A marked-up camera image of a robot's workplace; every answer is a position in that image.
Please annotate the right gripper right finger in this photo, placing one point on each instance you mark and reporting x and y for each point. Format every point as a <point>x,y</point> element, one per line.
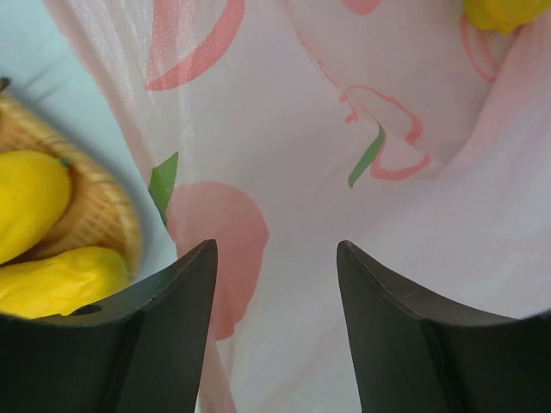
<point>414,350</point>

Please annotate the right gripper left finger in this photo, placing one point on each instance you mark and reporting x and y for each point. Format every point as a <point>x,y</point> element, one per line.
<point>140,350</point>

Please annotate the fake yellow banana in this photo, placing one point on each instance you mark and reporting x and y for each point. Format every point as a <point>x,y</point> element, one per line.
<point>62,284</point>

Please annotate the woven bamboo tray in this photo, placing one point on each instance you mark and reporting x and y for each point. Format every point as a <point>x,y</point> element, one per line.
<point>100,212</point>

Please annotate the yellow fake mango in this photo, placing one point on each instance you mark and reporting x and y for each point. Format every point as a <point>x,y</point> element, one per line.
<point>35,191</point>

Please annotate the pink plastic bag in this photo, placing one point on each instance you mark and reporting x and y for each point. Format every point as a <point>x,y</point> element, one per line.
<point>280,129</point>

